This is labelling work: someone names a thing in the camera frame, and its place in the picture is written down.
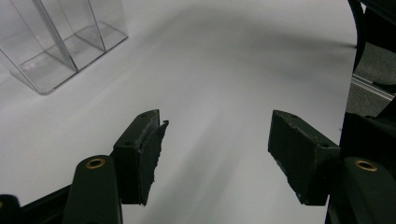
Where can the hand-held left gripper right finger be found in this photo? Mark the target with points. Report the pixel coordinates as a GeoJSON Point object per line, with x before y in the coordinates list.
{"type": "Point", "coordinates": [302, 155]}

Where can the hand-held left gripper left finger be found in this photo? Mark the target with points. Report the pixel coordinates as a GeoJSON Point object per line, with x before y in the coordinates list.
{"type": "Point", "coordinates": [134, 161]}

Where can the clear plastic organizer box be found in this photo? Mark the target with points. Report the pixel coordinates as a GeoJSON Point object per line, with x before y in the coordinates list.
{"type": "Point", "coordinates": [46, 68]}

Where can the white board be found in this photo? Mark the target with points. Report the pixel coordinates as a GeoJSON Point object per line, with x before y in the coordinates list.
{"type": "Point", "coordinates": [218, 62]}

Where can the aluminium rail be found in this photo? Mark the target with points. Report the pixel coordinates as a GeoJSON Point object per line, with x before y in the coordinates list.
{"type": "Point", "coordinates": [370, 87]}

